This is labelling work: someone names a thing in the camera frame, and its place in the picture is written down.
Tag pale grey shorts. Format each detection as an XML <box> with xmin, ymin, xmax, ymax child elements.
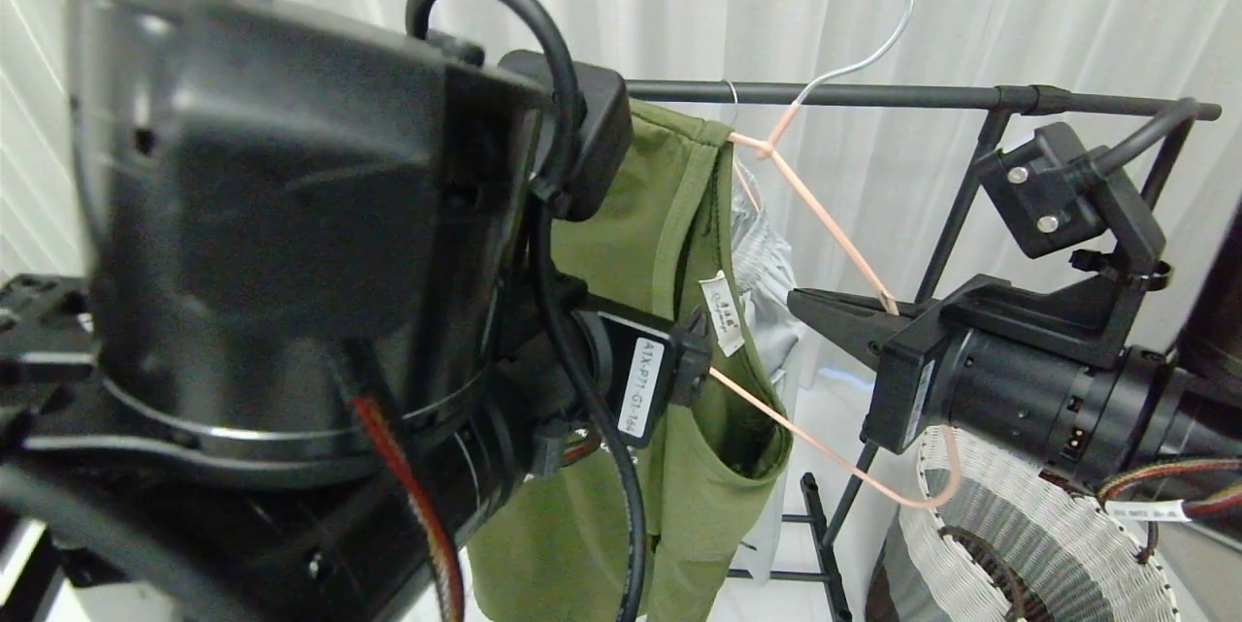
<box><xmin>728</xmin><ymin>183</ymin><xmax>808</xmax><ymax>584</ymax></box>

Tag white laundry basket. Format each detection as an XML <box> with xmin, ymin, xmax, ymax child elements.
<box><xmin>866</xmin><ymin>423</ymin><xmax>1180</xmax><ymax>622</ymax></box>

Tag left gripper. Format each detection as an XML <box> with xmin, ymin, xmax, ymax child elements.
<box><xmin>580</xmin><ymin>305</ymin><xmax>716</xmax><ymax>450</ymax></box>

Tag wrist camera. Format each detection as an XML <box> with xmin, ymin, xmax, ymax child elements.
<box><xmin>500</xmin><ymin>49</ymin><xmax>634</xmax><ymax>223</ymax></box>
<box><xmin>936</xmin><ymin>122</ymin><xmax>1170</xmax><ymax>373</ymax></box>

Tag white curtain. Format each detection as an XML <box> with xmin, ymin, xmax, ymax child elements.
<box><xmin>0</xmin><ymin>0</ymin><xmax>1242</xmax><ymax>390</ymax></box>

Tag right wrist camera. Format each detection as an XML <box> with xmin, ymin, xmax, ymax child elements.
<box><xmin>936</xmin><ymin>122</ymin><xmax>1170</xmax><ymax>373</ymax></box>

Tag pink clothes hanger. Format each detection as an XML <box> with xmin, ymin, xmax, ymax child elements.
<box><xmin>708</xmin><ymin>0</ymin><xmax>964</xmax><ymax>511</ymax></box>
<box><xmin>721</xmin><ymin>79</ymin><xmax>766</xmax><ymax>213</ymax></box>

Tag black clothes rack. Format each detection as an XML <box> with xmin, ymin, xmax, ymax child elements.
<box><xmin>626</xmin><ymin>79</ymin><xmax>1224</xmax><ymax>622</ymax></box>

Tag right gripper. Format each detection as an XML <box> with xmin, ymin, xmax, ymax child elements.
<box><xmin>860</xmin><ymin>305</ymin><xmax>1177</xmax><ymax>489</ymax></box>

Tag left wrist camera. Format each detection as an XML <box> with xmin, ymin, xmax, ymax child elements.
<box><xmin>500</xmin><ymin>49</ymin><xmax>634</xmax><ymax>223</ymax></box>

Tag olive green garment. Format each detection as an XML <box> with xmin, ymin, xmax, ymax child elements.
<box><xmin>466</xmin><ymin>101</ymin><xmax>795</xmax><ymax>622</ymax></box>

